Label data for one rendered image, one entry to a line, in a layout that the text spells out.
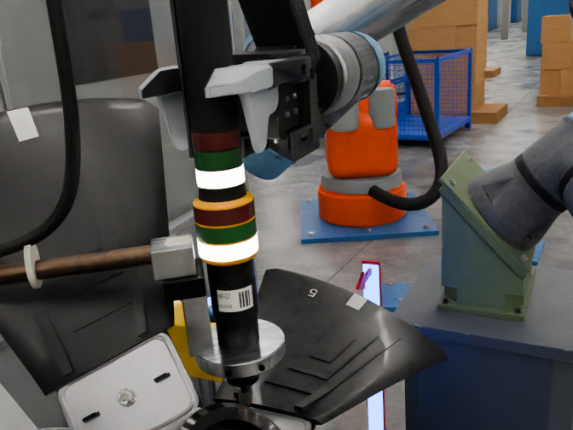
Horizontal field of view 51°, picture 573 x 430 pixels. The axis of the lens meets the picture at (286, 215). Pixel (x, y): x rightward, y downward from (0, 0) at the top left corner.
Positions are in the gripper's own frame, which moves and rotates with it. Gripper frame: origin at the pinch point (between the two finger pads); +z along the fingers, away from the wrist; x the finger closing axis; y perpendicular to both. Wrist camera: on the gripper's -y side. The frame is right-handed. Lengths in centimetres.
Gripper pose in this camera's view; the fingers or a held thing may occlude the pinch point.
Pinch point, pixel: (182, 78)
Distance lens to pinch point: 39.2
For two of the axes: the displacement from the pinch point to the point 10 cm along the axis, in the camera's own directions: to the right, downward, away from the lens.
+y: 0.6, 9.5, 3.1
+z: -4.1, 3.0, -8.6
